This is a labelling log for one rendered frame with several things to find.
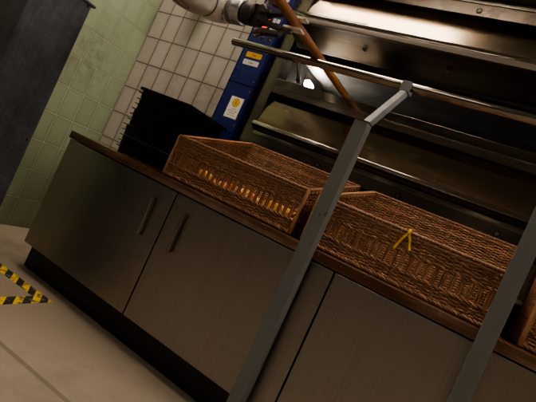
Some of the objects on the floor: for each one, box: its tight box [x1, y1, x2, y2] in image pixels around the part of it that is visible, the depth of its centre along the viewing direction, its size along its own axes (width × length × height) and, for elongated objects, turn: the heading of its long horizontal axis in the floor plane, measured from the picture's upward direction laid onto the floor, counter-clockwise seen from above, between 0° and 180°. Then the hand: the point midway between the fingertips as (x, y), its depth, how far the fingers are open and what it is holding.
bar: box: [226, 37, 536, 402], centre depth 135 cm, size 31×127×118 cm, turn 152°
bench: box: [24, 131, 536, 402], centre depth 146 cm, size 56×242×58 cm, turn 152°
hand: (296, 24), depth 144 cm, fingers closed on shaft, 3 cm apart
